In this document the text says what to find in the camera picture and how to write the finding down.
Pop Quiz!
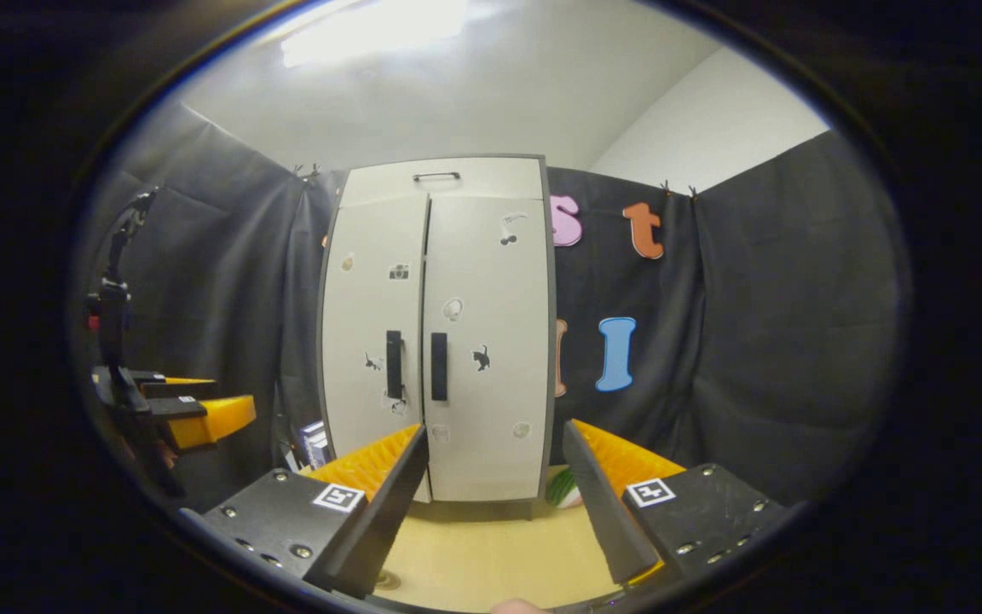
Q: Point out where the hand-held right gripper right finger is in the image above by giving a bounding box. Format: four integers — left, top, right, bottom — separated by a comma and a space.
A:
561, 418, 790, 589

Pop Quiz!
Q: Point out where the white grey cabinet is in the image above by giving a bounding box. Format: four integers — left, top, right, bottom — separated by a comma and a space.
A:
316, 153, 558, 521

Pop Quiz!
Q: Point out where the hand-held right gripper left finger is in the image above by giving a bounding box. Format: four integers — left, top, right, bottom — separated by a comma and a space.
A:
201, 424, 430, 600

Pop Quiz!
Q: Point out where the white cabinet drawer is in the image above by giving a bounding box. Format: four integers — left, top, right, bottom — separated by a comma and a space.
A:
339, 156, 546, 208

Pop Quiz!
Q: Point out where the small white blue box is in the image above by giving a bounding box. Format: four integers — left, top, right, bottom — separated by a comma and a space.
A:
297, 418, 332, 472

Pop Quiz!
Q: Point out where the white cabinet door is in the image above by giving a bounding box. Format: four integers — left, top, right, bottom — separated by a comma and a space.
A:
421, 194, 552, 502
321, 194, 432, 504

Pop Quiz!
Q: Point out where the watermelon slice toy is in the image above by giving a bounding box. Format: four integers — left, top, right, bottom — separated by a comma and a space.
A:
546, 467, 581, 510

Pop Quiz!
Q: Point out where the black backdrop cloth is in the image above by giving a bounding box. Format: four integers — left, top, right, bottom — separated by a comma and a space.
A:
73, 102, 910, 513

